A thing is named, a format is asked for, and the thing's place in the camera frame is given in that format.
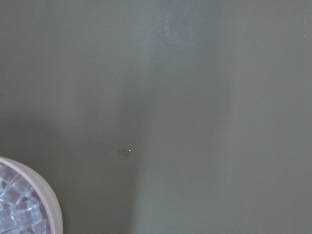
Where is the pink bowl of ice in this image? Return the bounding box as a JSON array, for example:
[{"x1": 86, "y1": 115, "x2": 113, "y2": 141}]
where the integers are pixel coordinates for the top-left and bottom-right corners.
[{"x1": 0, "y1": 157, "x2": 63, "y2": 234}]

